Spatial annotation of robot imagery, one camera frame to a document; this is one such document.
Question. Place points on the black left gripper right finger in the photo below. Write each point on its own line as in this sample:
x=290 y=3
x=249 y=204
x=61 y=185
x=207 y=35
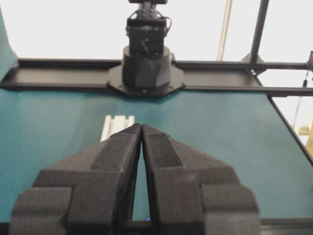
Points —
x=192 y=193

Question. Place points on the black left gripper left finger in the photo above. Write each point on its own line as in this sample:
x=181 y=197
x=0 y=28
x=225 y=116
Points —
x=88 y=193

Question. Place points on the black metal table frame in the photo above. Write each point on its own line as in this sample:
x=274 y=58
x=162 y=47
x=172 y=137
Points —
x=105 y=76

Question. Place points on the silver aluminium extrusion rail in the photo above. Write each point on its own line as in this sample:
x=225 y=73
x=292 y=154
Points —
x=114 y=124

